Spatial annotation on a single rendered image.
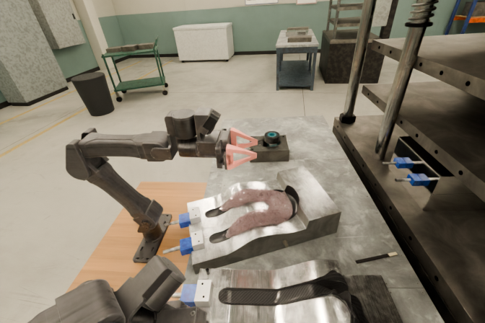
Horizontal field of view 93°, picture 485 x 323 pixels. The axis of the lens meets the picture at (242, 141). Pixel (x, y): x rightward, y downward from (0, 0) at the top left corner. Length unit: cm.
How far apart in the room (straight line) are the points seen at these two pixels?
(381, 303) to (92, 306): 64
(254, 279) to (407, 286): 44
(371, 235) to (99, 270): 92
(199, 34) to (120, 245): 641
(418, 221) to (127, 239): 108
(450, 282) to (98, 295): 90
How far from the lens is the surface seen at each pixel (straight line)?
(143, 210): 84
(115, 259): 99
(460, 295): 98
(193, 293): 71
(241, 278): 72
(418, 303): 89
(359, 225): 99
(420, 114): 128
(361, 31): 151
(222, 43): 687
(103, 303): 42
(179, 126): 58
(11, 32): 617
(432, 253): 104
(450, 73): 104
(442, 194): 113
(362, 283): 79
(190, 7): 796
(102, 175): 80
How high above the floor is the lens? 153
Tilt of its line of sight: 32 degrees down
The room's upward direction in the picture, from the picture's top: 4 degrees counter-clockwise
